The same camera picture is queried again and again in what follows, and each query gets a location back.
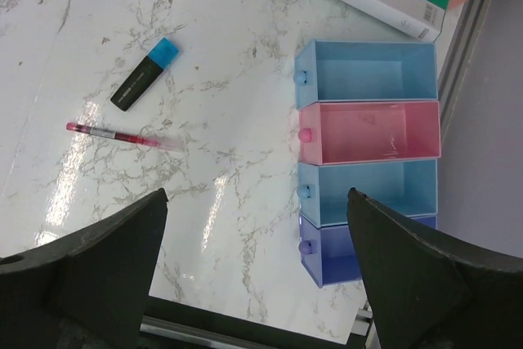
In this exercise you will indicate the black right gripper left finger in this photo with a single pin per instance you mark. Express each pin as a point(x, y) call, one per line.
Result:
point(86, 289)

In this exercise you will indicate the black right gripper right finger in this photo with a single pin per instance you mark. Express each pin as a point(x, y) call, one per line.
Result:
point(428, 289)

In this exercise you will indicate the purple drawer bin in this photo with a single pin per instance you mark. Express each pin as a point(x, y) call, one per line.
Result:
point(328, 254)

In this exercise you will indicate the red gel pen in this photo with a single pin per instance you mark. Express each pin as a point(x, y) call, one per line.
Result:
point(170, 144)

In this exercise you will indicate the pink drawer bin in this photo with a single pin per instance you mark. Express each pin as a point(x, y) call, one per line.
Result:
point(360, 132)

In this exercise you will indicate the light blue drawer bin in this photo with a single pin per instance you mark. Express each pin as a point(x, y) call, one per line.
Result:
point(333, 71)

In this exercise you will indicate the blue cap black highlighter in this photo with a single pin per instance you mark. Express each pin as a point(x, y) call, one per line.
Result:
point(145, 74)

